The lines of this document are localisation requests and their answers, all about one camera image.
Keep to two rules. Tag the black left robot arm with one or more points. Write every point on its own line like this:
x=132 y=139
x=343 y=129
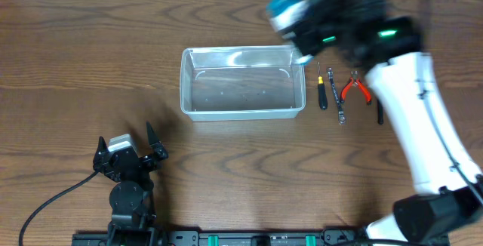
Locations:
x=132 y=200

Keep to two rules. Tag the black mounting rail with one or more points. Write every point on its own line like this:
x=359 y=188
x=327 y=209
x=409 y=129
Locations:
x=325 y=237

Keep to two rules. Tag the small steel wrench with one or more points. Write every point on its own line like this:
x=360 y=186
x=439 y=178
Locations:
x=341 y=116

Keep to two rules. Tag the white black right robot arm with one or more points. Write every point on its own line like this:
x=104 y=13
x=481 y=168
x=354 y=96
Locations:
x=398 y=70

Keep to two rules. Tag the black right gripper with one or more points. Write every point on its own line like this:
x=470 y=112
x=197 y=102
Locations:
x=306 y=44

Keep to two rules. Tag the small hammer black handle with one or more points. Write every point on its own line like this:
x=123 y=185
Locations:
x=380 y=119

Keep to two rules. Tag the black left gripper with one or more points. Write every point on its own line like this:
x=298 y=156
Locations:
x=126 y=159

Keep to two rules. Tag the blue white screwdriver box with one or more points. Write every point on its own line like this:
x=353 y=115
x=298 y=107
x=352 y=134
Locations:
x=293 y=21

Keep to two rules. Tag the clear plastic container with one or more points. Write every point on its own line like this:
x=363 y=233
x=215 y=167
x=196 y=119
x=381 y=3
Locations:
x=241 y=83

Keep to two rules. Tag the black yellow screwdriver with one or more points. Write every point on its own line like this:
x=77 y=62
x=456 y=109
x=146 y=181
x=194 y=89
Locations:
x=322 y=96

